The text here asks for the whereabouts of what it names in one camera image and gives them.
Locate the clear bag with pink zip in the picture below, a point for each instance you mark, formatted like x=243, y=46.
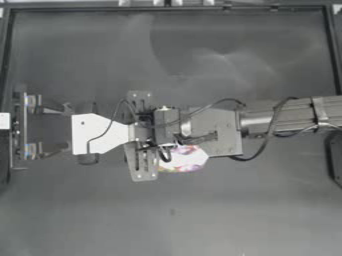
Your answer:
x=187, y=160

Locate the black table frame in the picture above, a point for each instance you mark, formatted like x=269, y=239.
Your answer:
x=67, y=6

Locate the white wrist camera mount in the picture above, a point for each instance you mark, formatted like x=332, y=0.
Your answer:
x=4, y=120
x=88, y=133

